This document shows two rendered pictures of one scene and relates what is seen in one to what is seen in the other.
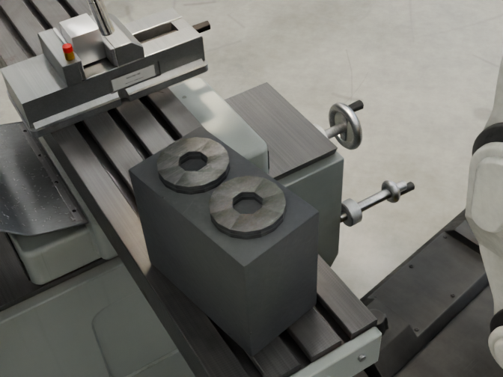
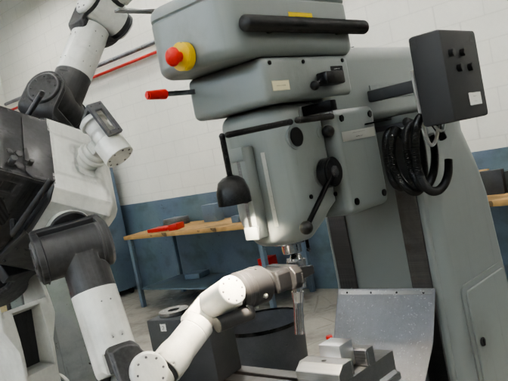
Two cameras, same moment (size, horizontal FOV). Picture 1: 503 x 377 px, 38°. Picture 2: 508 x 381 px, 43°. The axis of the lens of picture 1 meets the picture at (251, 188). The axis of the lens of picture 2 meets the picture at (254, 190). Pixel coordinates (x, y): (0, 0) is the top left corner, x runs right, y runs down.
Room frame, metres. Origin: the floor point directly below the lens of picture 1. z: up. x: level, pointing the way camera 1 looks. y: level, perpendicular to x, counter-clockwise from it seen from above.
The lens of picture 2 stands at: (2.46, -0.31, 1.53)
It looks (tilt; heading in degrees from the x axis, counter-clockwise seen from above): 3 degrees down; 161
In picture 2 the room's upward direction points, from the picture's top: 11 degrees counter-clockwise
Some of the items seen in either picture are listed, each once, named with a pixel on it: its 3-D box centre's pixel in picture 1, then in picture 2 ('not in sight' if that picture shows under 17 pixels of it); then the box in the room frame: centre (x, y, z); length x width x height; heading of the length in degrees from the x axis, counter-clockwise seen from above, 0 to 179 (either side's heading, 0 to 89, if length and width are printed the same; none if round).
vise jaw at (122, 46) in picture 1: (114, 37); (324, 369); (1.11, 0.23, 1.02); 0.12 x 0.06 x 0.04; 29
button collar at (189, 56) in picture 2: not in sight; (183, 56); (1.13, 0.04, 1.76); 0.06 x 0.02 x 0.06; 29
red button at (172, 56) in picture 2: not in sight; (175, 57); (1.14, 0.02, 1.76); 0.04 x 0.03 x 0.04; 29
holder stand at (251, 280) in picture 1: (225, 235); (193, 342); (0.62, 0.04, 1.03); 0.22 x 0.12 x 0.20; 40
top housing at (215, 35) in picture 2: not in sight; (254, 34); (1.01, 0.25, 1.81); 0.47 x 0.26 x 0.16; 119
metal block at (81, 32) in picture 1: (82, 40); (336, 354); (1.08, 0.28, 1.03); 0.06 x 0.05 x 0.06; 29
